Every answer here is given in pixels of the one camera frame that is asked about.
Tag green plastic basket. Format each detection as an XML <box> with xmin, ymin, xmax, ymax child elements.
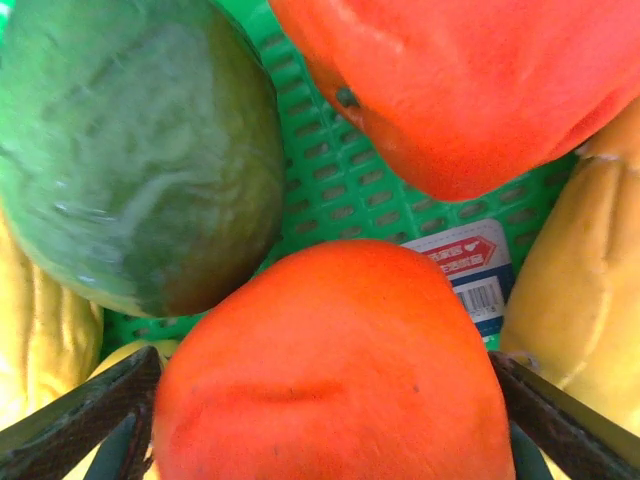
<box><xmin>0</xmin><ymin>0</ymin><xmax>581</xmax><ymax>361</ymax></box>

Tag yellow ridged fake starfruit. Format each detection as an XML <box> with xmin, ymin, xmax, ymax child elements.
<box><xmin>0</xmin><ymin>209</ymin><xmax>180</xmax><ymax>480</ymax></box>

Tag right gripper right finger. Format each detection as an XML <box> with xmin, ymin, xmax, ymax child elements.
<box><xmin>487</xmin><ymin>349</ymin><xmax>640</xmax><ymax>480</ymax></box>

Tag orange fake fruit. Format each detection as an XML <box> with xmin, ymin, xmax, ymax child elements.
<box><xmin>267</xmin><ymin>0</ymin><xmax>640</xmax><ymax>202</ymax></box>
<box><xmin>152</xmin><ymin>238</ymin><xmax>516</xmax><ymax>480</ymax></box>

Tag barcode sticker label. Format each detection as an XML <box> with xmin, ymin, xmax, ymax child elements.
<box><xmin>399</xmin><ymin>218</ymin><xmax>514</xmax><ymax>346</ymax></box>

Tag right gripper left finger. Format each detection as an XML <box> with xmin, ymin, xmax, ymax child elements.
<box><xmin>0</xmin><ymin>345</ymin><xmax>164</xmax><ymax>480</ymax></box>

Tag green fake mango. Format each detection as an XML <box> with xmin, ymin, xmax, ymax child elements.
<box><xmin>0</xmin><ymin>0</ymin><xmax>286</xmax><ymax>319</ymax></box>

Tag yellow fake banana bunch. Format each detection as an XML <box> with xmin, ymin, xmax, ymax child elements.
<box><xmin>499</xmin><ymin>97</ymin><xmax>640</xmax><ymax>436</ymax></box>

